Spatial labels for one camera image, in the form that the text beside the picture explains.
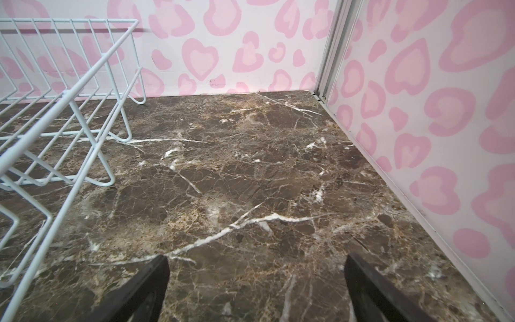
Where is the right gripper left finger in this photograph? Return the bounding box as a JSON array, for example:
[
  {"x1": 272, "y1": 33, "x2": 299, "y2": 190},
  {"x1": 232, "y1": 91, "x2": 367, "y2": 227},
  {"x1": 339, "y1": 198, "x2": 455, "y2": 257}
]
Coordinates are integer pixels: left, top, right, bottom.
[{"x1": 85, "y1": 255, "x2": 170, "y2": 322}]

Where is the white wire dish rack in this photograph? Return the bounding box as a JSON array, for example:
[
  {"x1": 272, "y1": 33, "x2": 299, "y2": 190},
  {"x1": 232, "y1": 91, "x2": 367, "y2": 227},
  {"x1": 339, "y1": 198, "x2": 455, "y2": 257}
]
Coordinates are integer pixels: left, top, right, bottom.
[{"x1": 1, "y1": 17, "x2": 147, "y2": 321}]

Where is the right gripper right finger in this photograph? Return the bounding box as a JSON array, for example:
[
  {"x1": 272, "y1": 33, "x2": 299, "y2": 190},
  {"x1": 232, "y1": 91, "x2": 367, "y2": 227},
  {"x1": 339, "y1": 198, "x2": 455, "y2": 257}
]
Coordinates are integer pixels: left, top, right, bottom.
[{"x1": 344, "y1": 253, "x2": 434, "y2": 322}]

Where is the aluminium corner post right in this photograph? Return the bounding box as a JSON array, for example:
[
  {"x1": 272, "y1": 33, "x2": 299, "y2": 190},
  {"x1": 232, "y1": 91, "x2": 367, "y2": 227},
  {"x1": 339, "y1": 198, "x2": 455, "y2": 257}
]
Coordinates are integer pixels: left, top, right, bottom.
[{"x1": 313, "y1": 0, "x2": 363, "y2": 104}]

